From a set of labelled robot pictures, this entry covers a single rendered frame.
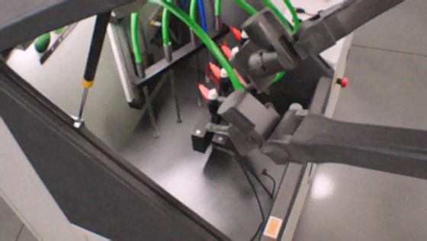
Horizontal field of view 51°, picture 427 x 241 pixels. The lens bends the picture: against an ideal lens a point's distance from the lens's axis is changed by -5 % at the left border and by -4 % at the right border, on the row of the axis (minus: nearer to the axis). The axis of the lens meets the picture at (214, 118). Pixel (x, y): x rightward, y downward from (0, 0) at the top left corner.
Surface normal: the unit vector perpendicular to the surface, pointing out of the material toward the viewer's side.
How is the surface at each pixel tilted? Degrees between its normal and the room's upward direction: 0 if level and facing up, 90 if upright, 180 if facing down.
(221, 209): 0
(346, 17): 53
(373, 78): 0
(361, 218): 0
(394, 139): 38
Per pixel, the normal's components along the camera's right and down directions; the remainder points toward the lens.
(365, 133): -0.60, -0.65
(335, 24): -0.11, 0.36
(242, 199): -0.04, -0.61
